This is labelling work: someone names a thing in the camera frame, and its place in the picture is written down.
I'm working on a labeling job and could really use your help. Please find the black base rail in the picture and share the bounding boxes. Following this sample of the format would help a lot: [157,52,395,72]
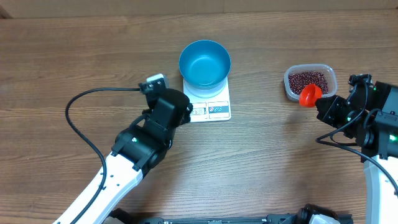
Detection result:
[104,203,354,224]

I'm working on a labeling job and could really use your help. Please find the blue bowl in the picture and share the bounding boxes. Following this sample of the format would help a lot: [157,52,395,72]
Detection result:
[178,40,232,90]

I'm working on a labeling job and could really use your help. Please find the white digital kitchen scale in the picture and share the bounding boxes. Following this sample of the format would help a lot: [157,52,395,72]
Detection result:
[183,78,231,123]

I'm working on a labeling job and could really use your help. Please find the red measuring scoop blue handle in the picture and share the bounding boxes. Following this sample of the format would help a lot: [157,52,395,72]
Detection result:
[299,83,322,108]

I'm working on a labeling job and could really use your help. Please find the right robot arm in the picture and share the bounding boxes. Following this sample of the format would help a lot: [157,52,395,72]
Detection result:
[315,74,397,223]

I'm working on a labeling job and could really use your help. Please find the red beans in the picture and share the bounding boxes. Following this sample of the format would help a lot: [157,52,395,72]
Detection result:
[288,71,329,95]

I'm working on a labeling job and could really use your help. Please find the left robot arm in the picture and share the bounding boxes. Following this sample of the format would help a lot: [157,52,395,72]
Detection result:
[56,88,193,224]

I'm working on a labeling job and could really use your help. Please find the clear plastic container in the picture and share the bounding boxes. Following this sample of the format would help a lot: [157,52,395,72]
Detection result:
[284,63,338,101]

